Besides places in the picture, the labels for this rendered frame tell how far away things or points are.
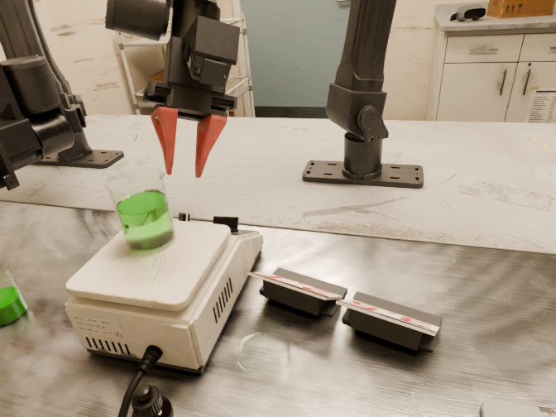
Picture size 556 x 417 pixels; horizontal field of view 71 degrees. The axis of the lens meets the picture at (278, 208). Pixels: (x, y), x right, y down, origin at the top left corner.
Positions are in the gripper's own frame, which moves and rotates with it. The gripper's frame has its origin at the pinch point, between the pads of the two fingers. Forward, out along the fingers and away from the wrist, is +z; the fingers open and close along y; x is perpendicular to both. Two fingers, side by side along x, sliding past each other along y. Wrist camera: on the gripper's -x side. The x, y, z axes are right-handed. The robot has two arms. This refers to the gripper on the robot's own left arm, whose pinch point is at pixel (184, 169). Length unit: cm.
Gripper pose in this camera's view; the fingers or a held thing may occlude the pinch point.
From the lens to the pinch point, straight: 49.6
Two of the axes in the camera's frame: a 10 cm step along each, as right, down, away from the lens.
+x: -4.3, -0.6, 9.0
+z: -0.9, 10.0, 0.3
